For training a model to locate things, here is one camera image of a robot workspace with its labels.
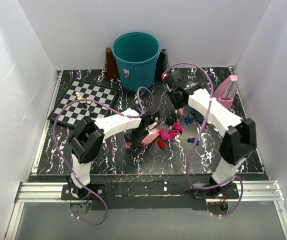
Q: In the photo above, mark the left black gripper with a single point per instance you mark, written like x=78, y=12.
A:
x=129, y=137

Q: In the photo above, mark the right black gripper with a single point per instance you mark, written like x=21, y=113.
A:
x=179, y=105

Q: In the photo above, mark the pink hand brush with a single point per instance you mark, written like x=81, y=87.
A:
x=180, y=112

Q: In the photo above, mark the pink dustpan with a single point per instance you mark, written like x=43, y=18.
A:
x=150, y=138

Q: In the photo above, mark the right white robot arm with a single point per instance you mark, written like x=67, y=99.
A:
x=239, y=135

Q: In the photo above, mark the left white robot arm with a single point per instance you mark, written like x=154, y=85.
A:
x=87, y=138

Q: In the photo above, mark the blue paper scraps centre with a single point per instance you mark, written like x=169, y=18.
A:
x=188, y=119

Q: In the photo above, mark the red paper scrap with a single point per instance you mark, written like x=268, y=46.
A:
x=161, y=143

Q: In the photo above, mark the black metronome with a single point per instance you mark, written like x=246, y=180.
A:
x=162, y=64

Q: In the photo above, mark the blue paper scrap front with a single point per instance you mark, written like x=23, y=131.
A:
x=193, y=140

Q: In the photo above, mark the pink metronome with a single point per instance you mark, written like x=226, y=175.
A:
x=225, y=93

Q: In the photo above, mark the teal plastic waste bin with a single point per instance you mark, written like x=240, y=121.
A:
x=136, y=55

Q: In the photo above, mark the black and white chessboard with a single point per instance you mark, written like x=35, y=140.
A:
x=78, y=110

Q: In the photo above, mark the brown metronome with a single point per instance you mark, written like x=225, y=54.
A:
x=110, y=70

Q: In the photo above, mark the cream chess pawn rear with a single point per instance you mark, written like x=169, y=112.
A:
x=78, y=95

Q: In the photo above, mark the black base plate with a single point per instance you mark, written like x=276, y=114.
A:
x=167, y=191

